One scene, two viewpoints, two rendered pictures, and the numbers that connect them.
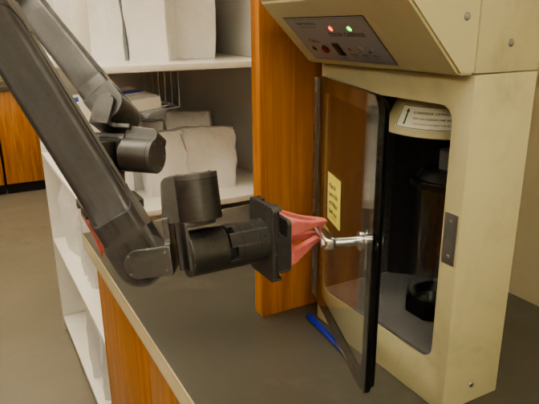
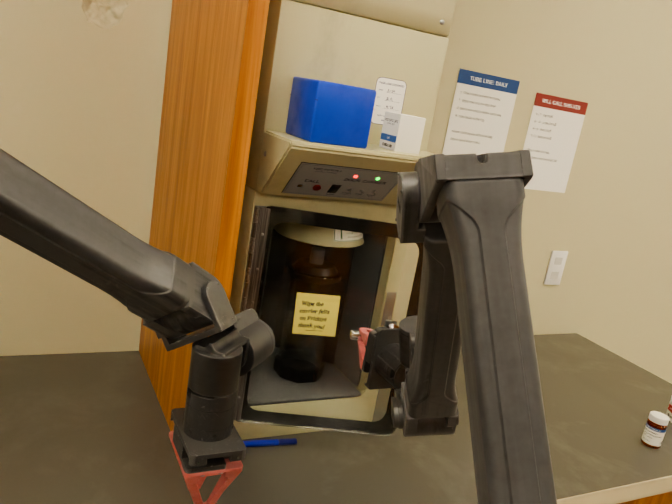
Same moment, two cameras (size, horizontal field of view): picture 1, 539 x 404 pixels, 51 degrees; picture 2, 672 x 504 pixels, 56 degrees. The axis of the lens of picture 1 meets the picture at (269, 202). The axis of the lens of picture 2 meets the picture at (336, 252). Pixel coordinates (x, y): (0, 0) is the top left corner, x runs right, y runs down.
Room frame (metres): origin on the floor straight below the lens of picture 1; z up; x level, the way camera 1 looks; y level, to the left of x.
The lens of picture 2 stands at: (0.80, 0.93, 1.59)
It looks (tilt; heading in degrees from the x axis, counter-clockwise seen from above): 14 degrees down; 270
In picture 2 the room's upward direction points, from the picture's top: 10 degrees clockwise
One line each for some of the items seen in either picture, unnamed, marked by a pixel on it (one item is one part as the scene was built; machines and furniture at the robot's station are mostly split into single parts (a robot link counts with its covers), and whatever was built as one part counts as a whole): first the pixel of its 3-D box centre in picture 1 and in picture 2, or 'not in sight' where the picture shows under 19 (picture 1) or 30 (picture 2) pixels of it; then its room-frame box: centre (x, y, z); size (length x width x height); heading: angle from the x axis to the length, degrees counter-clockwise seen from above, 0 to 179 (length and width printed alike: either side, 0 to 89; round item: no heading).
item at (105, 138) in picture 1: (108, 153); (218, 364); (0.91, 0.27, 1.27); 0.07 x 0.06 x 0.07; 72
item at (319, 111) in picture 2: not in sight; (329, 112); (0.85, -0.08, 1.56); 0.10 x 0.10 x 0.09; 29
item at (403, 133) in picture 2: not in sight; (402, 132); (0.73, -0.14, 1.54); 0.05 x 0.05 x 0.06; 29
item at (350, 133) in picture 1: (341, 220); (331, 327); (0.79, -0.11, 1.19); 0.30 x 0.01 x 0.40; 8
